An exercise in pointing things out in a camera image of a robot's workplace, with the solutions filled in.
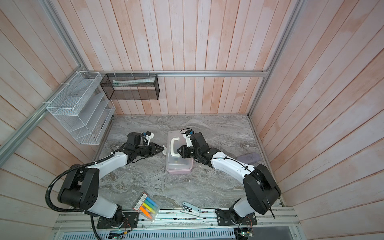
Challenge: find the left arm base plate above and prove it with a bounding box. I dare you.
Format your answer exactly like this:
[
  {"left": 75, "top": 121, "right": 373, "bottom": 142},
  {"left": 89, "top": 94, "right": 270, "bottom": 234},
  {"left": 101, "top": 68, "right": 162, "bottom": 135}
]
[{"left": 97, "top": 212, "right": 139, "bottom": 229}]

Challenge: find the pink plastic tool box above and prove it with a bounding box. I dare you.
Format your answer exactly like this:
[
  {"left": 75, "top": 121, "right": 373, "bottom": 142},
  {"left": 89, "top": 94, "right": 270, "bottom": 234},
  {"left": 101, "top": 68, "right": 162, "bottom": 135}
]
[{"left": 164, "top": 131, "right": 194, "bottom": 175}]

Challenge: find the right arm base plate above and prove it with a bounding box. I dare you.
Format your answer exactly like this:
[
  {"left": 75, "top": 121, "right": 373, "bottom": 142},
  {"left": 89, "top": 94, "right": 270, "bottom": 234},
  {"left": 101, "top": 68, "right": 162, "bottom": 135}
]
[{"left": 215, "top": 209, "right": 258, "bottom": 226}]

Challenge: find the aluminium mounting rail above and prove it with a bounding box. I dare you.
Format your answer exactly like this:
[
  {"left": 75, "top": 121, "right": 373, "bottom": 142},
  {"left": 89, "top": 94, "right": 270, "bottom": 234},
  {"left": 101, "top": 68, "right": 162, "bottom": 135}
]
[{"left": 52, "top": 207, "right": 301, "bottom": 233}]

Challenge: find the white wire mesh shelf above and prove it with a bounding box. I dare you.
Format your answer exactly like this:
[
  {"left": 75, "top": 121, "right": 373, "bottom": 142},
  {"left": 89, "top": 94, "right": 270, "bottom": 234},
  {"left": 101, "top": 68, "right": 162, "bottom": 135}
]
[{"left": 47, "top": 72, "right": 115, "bottom": 145}]

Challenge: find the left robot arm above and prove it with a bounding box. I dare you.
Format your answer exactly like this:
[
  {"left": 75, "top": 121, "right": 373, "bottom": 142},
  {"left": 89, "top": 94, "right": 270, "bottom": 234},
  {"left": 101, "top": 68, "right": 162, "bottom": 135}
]
[{"left": 58, "top": 132, "right": 165, "bottom": 221}]

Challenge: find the white stapler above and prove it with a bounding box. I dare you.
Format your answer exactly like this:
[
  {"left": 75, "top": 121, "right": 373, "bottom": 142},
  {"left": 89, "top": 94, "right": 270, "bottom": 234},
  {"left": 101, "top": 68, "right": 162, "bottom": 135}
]
[{"left": 181, "top": 202, "right": 201, "bottom": 217}]

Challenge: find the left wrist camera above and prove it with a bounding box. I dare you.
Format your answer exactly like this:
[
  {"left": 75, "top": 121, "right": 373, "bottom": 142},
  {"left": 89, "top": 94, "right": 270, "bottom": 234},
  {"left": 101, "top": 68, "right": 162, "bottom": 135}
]
[{"left": 142, "top": 131, "right": 154, "bottom": 146}]

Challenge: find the black mesh basket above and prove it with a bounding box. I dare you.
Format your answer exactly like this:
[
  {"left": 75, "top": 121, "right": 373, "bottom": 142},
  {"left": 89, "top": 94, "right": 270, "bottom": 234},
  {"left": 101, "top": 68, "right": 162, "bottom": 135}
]
[{"left": 100, "top": 73, "right": 160, "bottom": 101}]

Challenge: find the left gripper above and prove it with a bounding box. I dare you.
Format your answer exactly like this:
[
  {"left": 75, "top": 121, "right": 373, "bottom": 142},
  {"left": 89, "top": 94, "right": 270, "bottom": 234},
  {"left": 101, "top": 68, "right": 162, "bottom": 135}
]
[{"left": 135, "top": 142, "right": 165, "bottom": 158}]

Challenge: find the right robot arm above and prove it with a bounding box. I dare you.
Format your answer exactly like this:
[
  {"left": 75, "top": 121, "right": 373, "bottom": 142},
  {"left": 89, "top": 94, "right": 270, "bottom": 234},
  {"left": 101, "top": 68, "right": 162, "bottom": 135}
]
[{"left": 178, "top": 129, "right": 282, "bottom": 219}]

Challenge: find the grey purple cloth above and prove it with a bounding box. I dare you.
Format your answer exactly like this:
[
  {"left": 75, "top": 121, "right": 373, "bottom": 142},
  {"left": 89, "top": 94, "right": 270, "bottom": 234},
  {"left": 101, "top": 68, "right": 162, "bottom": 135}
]
[{"left": 237, "top": 153, "right": 264, "bottom": 166}]

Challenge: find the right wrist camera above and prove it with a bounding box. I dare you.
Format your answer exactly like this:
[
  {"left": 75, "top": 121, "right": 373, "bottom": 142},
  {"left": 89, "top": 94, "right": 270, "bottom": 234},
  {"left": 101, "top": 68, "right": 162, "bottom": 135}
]
[{"left": 180, "top": 128, "right": 194, "bottom": 148}]

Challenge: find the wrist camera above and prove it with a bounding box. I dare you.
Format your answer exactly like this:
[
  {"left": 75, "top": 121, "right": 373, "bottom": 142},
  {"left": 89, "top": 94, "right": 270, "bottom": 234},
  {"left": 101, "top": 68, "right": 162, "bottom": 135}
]
[
  {"left": 142, "top": 131, "right": 154, "bottom": 146},
  {"left": 180, "top": 128, "right": 194, "bottom": 148}
]

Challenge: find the highlighter pen pack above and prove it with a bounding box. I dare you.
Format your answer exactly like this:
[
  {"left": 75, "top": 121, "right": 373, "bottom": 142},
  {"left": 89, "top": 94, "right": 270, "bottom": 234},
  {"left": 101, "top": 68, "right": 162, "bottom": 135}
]
[{"left": 133, "top": 192, "right": 161, "bottom": 222}]

